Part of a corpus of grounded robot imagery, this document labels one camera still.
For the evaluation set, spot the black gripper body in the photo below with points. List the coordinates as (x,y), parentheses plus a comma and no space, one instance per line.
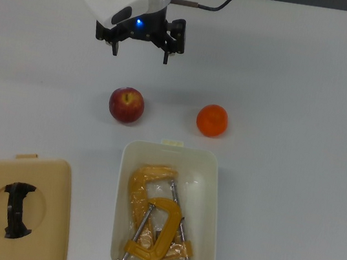
(149,26)

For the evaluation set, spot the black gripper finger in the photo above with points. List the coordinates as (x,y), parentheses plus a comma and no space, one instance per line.
(104,33)
(178,39)

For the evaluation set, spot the red apple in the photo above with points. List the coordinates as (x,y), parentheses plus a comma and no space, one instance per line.
(126,106)

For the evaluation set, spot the orange fruit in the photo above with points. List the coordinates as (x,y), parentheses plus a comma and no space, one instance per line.
(212,121)

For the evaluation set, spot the white plastic container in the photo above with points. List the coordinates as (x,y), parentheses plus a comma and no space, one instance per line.
(204,206)

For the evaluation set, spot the beige container lid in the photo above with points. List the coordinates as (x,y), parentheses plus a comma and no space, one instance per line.
(46,215)

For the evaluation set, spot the large wrapped yellow C-clamp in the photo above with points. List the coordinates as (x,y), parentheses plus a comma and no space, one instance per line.
(139,180)

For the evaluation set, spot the small yellow C-clamp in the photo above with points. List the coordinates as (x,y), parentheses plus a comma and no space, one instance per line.
(168,227)

